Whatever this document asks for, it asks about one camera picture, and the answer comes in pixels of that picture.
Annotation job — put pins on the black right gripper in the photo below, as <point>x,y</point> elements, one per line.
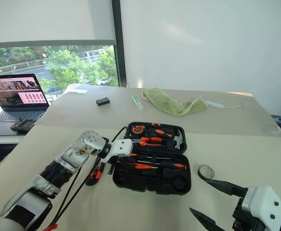
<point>240,220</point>

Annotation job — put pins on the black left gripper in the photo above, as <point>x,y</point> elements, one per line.
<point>126,156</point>

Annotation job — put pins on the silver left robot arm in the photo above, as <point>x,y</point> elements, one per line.
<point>70,156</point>

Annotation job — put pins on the black plastic tool case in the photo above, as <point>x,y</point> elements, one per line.
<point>155,185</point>

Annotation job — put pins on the black hex key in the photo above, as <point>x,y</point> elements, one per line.
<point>110,169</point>

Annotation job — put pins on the orange black tape measure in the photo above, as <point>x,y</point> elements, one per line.
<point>137,129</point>

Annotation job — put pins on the black electrical tape roll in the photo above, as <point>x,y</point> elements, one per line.
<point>201,173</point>

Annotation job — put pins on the orange black utility knife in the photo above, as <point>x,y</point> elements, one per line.
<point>96,173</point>

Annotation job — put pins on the short orange black screwdriver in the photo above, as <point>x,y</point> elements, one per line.
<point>160,132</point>

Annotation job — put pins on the long orange black screwdriver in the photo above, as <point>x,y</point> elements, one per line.
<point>176,166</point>

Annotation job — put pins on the clear tube with green cap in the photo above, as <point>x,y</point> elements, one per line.
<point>138,103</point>

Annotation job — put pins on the steel claw hammer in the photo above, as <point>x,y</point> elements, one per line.
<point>179,140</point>

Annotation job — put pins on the small black box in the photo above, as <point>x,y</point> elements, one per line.
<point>103,101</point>

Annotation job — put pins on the green towel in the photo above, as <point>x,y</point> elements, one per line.
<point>169,103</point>

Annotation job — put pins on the black calculator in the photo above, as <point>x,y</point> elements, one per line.
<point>22,125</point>

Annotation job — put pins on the open laptop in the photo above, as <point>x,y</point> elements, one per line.
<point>15,96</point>

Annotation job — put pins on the wide white roller blind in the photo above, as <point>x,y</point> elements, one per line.
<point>203,43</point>

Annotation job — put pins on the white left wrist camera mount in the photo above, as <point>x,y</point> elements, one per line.
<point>122,146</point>

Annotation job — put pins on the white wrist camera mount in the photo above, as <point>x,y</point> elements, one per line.
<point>263,204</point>
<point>122,146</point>

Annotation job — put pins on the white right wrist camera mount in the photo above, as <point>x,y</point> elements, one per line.
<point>263,204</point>

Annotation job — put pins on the black window frame post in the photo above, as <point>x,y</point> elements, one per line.
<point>120,48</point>

